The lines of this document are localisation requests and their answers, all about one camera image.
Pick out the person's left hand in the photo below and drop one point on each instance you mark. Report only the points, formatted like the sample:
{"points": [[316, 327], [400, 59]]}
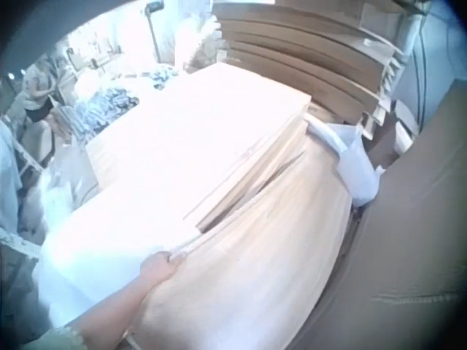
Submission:
{"points": [[157, 269]]}

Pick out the person's left fingers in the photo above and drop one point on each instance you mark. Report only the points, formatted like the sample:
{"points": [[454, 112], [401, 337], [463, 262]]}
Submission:
{"points": [[176, 257]]}

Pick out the stack of flat cardboard sheets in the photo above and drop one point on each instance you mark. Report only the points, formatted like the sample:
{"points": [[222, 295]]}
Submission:
{"points": [[204, 138]]}

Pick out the clear plastic wrap heap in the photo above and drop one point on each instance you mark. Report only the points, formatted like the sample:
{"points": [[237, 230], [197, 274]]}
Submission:
{"points": [[60, 197]]}

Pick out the white plastic bag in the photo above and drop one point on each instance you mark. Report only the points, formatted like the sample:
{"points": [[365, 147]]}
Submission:
{"points": [[355, 171]]}

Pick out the black pole stand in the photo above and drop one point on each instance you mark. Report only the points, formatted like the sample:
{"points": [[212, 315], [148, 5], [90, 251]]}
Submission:
{"points": [[155, 33]]}

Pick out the big brown cardboard panel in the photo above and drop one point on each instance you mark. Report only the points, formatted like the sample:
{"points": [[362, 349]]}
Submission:
{"points": [[416, 233]]}

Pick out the stack of brown folded cartons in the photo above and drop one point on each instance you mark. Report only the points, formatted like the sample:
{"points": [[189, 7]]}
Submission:
{"points": [[303, 51]]}

